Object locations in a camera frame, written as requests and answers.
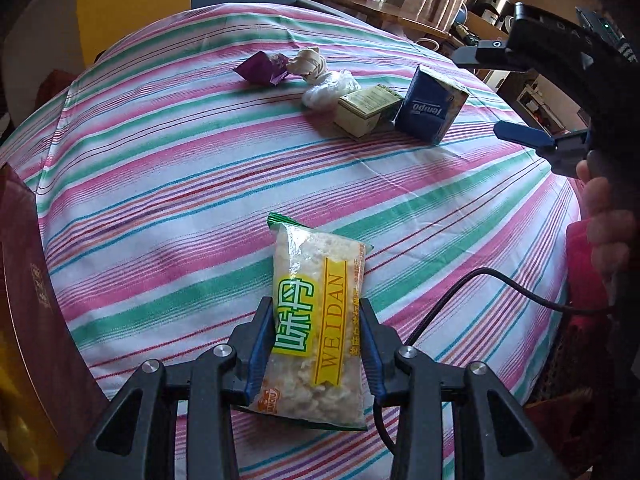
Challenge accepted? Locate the person's right hand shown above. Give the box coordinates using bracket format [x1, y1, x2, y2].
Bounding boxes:
[575, 151, 631, 282]

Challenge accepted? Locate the wooden desk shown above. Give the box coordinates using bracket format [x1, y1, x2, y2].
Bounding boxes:
[300, 0, 506, 46]

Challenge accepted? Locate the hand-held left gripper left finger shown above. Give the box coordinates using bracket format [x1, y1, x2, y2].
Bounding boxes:
[57, 296, 275, 480]

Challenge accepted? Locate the clear yellow green snack packet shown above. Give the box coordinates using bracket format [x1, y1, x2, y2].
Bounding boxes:
[248, 212, 375, 432]

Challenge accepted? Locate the purple snack packet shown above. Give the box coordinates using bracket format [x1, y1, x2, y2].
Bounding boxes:
[235, 51, 291, 87]

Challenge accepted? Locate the pink garment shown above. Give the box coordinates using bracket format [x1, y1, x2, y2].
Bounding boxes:
[565, 220, 616, 311]

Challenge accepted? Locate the clear plastic bag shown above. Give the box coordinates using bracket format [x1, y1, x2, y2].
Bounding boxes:
[301, 69, 361, 111]

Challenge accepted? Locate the grey yellow blue sofa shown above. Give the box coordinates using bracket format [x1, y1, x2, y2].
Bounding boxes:
[75, 0, 301, 61]

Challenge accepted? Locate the dark red cloth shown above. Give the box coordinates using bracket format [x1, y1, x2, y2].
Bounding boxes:
[42, 67, 81, 111]

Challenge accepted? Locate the blue tissue pack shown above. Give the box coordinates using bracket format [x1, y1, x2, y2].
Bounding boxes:
[394, 65, 471, 146]

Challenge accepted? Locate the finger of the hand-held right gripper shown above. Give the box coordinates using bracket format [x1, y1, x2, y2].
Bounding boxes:
[493, 121, 594, 177]
[452, 2, 597, 82]

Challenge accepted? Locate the pink green striped tablecloth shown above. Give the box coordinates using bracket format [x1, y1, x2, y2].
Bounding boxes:
[0, 2, 583, 480]

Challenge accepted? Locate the cream box with green leaves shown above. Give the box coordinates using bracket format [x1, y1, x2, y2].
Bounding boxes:
[334, 84, 403, 140]

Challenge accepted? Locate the maroon box with gold inside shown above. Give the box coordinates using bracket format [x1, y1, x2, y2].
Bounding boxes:
[0, 162, 108, 480]

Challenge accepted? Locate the black cable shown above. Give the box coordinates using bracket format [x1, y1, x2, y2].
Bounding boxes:
[372, 267, 618, 461]

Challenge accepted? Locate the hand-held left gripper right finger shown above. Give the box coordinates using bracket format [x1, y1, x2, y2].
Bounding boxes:
[359, 297, 571, 480]

